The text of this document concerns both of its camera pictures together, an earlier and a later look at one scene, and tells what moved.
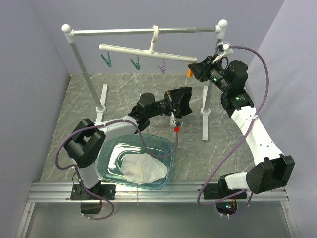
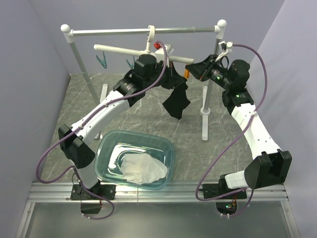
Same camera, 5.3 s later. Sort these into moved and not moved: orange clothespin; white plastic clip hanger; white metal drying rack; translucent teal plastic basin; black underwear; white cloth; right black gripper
Moved: orange clothespin; white plastic clip hanger; black underwear
Not moved: white cloth; right black gripper; translucent teal plastic basin; white metal drying rack
